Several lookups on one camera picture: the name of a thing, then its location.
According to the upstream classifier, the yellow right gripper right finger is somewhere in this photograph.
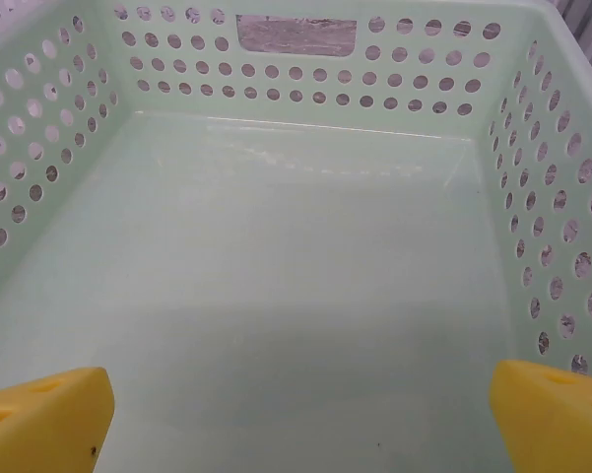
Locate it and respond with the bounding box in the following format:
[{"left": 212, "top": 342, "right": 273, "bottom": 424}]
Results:
[{"left": 489, "top": 359, "right": 592, "bottom": 473}]

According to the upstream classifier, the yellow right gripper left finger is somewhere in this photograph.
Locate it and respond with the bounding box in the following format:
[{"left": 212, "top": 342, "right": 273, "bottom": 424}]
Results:
[{"left": 0, "top": 367, "right": 115, "bottom": 473}]

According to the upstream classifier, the mint green perforated basket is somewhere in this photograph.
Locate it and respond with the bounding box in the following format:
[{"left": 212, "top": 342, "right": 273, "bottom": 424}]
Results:
[{"left": 0, "top": 0, "right": 592, "bottom": 473}]

